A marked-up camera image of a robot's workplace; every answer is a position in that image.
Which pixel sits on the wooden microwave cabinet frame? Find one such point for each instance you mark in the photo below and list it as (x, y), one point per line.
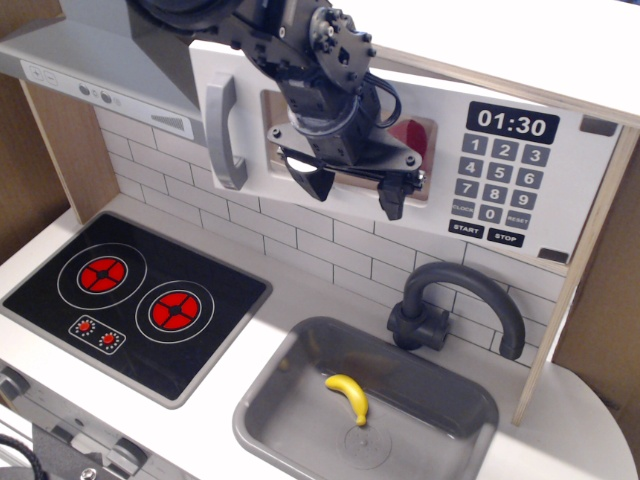
(532, 89)

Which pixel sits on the grey toy sink basin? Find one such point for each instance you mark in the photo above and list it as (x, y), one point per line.
(337, 403)

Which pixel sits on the yellow toy banana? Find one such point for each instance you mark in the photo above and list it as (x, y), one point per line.
(356, 396)

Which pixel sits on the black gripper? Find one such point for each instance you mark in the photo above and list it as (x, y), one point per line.
(357, 145)

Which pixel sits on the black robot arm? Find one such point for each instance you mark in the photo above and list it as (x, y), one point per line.
(320, 63)

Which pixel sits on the grey range hood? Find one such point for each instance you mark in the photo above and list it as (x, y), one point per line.
(107, 54)

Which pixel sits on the white toy microwave door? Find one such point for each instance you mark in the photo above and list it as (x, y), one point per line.
(499, 171)

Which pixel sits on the black toy stovetop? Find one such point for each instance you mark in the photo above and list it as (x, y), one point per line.
(151, 313)

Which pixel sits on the red toy food in microwave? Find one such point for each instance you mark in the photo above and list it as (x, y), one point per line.
(412, 134)

